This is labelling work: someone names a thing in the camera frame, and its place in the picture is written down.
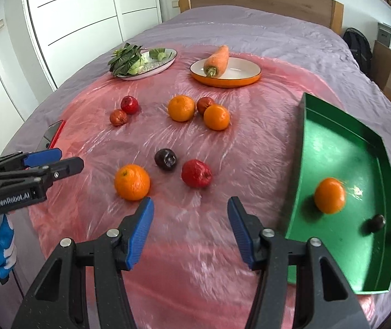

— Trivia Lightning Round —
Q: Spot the black cable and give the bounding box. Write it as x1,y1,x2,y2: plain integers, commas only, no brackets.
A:
11,267,25,299

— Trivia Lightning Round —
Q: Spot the black backpack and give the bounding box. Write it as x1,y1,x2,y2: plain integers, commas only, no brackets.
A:
342,27,373,76

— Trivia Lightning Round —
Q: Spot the pink plastic sheet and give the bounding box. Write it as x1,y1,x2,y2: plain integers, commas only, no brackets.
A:
27,46,378,329

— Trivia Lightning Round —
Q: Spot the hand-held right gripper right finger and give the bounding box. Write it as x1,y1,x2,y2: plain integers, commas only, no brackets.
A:
227,196,371,329

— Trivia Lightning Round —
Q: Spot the carrot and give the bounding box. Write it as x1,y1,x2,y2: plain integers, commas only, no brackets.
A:
204,45,230,78

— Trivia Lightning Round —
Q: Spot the white oval plate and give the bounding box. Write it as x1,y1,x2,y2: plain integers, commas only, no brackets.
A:
113,48,178,81

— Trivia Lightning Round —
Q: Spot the grey bedspread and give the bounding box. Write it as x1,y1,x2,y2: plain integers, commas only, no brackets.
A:
0,5,391,329

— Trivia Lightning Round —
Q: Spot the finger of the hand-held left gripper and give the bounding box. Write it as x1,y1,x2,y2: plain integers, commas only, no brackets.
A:
0,157,84,192
0,148,63,172

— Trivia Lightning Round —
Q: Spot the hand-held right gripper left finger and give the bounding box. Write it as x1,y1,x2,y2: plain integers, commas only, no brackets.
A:
20,197,155,329

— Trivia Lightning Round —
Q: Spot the dark purple plum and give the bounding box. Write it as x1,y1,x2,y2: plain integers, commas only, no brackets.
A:
367,214,387,234
154,148,178,171

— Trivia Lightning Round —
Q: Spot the white wardrobe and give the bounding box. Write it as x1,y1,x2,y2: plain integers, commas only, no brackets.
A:
24,0,163,90

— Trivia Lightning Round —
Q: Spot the orange-rimmed white plate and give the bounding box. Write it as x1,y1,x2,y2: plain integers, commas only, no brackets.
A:
189,57,262,88

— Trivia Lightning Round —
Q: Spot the green tray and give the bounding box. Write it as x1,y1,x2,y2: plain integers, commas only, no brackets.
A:
281,92,391,295

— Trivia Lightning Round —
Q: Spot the red apple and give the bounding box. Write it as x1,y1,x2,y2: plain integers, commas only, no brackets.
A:
120,95,139,115
109,109,128,127
196,97,215,115
181,159,213,189

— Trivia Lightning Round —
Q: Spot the white door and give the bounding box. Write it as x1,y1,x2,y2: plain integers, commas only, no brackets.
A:
0,14,40,127

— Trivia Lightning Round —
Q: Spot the orange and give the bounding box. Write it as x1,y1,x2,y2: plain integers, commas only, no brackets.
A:
203,104,231,131
167,95,196,123
314,177,347,215
114,164,151,202

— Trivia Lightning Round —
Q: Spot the red-cased phone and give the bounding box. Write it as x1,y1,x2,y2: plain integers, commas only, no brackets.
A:
35,120,66,153

